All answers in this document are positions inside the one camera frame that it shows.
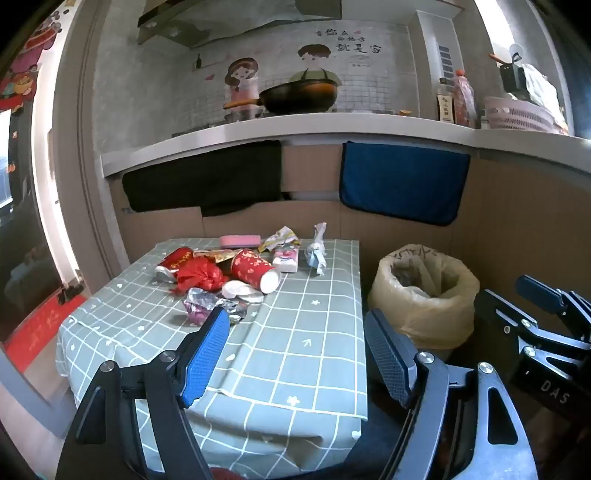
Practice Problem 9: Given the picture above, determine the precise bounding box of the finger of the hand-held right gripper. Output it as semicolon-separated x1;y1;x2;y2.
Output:
475;290;541;370
516;275;591;326

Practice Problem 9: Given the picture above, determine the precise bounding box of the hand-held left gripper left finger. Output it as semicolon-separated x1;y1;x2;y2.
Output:
55;307;232;480

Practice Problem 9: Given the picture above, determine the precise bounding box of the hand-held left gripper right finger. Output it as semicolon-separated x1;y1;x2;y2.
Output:
364;309;539;480

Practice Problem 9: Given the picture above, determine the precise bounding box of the bin with yellow bag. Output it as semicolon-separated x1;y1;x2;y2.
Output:
368;244;481;352

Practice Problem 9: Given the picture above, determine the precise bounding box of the pink bubble wrap pouch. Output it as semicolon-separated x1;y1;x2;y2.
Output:
219;234;262;248

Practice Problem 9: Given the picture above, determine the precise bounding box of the yellow snack wrapper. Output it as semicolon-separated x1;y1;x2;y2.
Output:
257;225;301;254

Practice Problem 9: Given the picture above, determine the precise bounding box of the crumpled silver foil wrapper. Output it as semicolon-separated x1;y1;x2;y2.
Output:
183;287;247;326

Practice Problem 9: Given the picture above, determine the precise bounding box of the crumpled white paper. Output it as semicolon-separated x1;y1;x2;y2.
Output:
222;280;265;304

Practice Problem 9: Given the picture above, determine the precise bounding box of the crumpled red plastic bag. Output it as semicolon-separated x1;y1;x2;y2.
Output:
168;257;227;296

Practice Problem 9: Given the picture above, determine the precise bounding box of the brown cardboard panel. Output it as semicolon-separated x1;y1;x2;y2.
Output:
108;143;591;324

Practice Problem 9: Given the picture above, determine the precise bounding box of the green grid tablecloth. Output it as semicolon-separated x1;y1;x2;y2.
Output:
55;237;370;478

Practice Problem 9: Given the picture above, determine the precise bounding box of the red paper cup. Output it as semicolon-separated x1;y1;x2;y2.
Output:
230;248;281;295

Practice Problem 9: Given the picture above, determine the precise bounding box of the crushed red can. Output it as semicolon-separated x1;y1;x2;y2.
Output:
154;247;195;283

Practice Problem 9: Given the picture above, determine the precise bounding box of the yellow red flat packet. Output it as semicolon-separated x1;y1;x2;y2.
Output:
193;248;238;266

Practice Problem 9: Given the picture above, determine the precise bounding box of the pink white tissue pack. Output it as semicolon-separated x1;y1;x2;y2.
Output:
272;244;301;274

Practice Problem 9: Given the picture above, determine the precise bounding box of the blue white crumpled wrapper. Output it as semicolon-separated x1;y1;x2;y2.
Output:
305;222;329;278

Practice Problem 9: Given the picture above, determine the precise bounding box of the red floor mat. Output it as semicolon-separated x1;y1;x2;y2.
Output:
4;293;88;374

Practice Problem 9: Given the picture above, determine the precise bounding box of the blue towel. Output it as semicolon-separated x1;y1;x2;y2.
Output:
339;141;472;227

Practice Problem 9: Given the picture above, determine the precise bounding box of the pink plastic basket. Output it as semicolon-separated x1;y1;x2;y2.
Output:
482;96;557;132

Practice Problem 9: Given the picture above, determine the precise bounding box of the black cloth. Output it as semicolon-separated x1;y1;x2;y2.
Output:
121;140;283;217

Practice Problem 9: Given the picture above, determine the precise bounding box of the white plastic bag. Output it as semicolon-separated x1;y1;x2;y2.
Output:
522;62;568;134

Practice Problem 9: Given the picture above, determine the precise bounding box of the dark sauce bottle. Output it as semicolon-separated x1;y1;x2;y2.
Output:
436;78;458;124

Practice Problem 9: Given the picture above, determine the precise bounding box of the black utensil holder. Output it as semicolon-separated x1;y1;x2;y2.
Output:
499;53;527;93

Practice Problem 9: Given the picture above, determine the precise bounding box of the white kitchen countertop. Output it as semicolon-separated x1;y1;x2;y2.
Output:
100;113;591;178

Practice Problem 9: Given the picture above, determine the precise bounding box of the black wok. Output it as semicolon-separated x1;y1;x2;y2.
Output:
224;79;339;115

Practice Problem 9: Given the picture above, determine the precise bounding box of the range hood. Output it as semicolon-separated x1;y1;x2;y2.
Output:
137;0;342;47

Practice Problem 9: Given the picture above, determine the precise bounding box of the red door decoration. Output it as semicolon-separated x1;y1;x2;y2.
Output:
0;9;63;112

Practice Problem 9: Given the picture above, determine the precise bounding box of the white wall appliance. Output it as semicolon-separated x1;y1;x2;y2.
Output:
416;9;462;84

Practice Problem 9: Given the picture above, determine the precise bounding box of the cartoon wall sticker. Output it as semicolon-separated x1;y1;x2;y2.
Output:
194;28;384;116

